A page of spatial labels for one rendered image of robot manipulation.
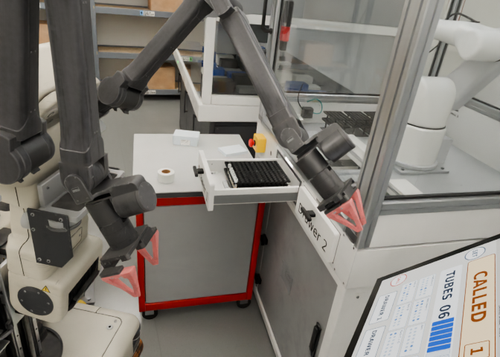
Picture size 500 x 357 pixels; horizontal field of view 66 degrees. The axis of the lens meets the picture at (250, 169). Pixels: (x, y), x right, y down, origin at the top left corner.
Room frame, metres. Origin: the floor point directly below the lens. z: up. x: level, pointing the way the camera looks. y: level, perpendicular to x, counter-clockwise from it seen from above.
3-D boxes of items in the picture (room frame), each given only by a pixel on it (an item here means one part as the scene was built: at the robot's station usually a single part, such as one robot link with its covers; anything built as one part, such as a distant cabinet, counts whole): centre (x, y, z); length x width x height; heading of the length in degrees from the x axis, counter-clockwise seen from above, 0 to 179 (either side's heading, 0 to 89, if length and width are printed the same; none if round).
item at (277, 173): (1.34, -0.03, 0.87); 0.22 x 0.18 x 0.06; 107
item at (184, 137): (1.85, 0.35, 0.79); 0.13 x 0.09 x 0.05; 93
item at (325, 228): (1.07, -0.24, 0.87); 0.29 x 0.02 x 0.11; 17
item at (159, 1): (5.05, 1.26, 1.22); 0.41 x 0.32 x 0.28; 114
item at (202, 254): (1.67, 0.27, 0.38); 0.62 x 0.58 x 0.76; 17
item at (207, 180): (1.28, 0.16, 0.87); 0.29 x 0.02 x 0.11; 17
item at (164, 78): (5.00, 1.36, 0.28); 0.41 x 0.32 x 0.28; 114
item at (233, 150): (1.80, 0.10, 0.77); 0.13 x 0.09 x 0.02; 125
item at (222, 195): (1.34, -0.04, 0.86); 0.40 x 0.26 x 0.06; 107
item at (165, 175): (1.43, 0.35, 0.78); 0.07 x 0.07 x 0.04
